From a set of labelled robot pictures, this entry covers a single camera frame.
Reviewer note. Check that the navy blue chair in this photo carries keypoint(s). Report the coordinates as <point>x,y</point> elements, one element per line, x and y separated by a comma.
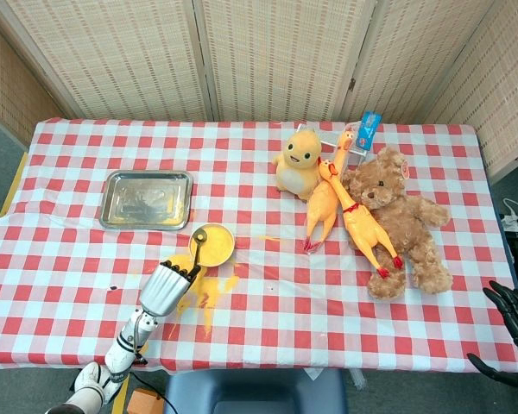
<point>254,392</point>

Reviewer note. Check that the red white checked tablecloth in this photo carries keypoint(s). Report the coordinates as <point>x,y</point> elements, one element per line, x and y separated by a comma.
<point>285,310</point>

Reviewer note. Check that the yellow rubber chicken in net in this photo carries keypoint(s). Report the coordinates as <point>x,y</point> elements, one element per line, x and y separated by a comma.
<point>324,207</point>

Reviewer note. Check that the brown teddy bear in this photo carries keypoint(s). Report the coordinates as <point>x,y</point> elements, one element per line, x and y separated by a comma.
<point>406,215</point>

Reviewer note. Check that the bamboo folding screen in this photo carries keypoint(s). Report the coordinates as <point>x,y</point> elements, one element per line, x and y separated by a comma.
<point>112,56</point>

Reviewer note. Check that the off-white bowl with yellow powder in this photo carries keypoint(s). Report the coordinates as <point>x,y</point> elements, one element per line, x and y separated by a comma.
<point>220,248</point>

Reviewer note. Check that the black spoon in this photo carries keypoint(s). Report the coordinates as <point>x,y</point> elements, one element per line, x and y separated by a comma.
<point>201,236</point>

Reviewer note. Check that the yellow plush duck toy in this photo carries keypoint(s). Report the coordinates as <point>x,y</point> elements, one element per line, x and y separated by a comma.
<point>295,172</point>

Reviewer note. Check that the spilled yellow powder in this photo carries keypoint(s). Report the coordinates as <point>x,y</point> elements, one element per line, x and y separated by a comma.
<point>211,286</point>

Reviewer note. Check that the orange box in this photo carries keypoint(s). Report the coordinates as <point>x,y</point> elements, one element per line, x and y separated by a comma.
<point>144,401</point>

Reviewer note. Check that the blue packaging card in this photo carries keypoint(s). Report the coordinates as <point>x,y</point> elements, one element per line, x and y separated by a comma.
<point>368,129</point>

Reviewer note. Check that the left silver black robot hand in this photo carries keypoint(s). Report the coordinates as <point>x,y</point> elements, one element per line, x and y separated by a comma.
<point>164,291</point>

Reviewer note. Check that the stainless steel tray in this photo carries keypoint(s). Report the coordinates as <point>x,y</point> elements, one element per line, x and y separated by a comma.
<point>144,200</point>

